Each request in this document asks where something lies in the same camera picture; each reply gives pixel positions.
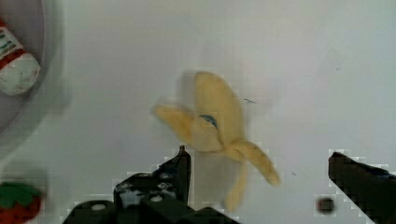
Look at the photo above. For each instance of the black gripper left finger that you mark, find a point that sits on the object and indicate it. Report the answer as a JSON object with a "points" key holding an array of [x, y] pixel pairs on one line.
{"points": [[171, 178]]}

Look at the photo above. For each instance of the grey round plate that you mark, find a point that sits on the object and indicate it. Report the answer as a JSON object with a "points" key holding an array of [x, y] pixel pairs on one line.
{"points": [[26, 20]]}

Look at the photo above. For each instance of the yellow peeled plush banana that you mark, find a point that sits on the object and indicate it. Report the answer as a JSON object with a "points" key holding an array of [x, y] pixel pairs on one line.
{"points": [[216, 125]]}

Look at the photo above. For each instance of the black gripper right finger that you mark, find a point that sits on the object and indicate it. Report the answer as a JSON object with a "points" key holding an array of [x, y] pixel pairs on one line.
{"points": [[372, 189]]}

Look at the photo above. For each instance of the red ketchup bottle toy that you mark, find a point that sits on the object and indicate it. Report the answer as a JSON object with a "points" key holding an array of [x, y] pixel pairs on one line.
{"points": [[19, 69]]}

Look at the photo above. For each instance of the red plush strawberry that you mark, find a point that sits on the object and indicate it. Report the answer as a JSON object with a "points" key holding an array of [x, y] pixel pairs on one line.
{"points": [[19, 203]]}

